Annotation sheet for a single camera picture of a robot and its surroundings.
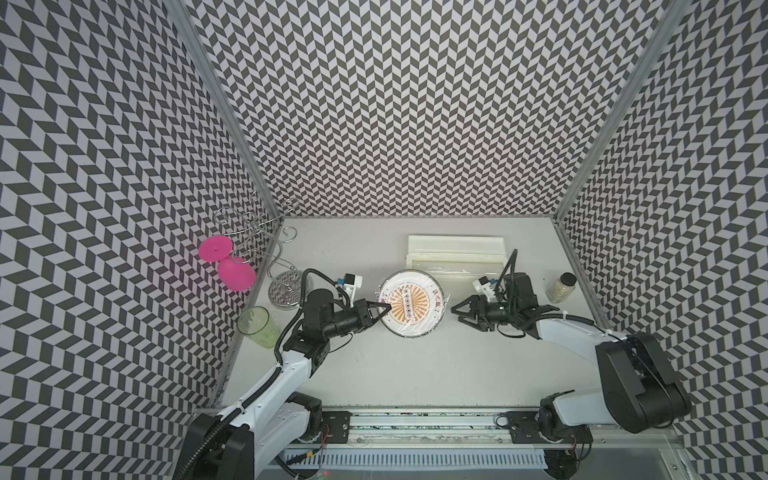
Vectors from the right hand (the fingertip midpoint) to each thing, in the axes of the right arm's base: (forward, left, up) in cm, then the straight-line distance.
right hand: (456, 319), depth 83 cm
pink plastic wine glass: (+8, +59, +14) cm, 61 cm away
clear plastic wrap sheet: (-1, +11, +10) cm, 15 cm away
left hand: (-1, +18, +8) cm, 20 cm away
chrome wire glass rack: (+36, +68, -4) cm, 77 cm away
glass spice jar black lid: (+10, -33, -1) cm, 34 cm away
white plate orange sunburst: (0, +11, +10) cm, 15 cm away
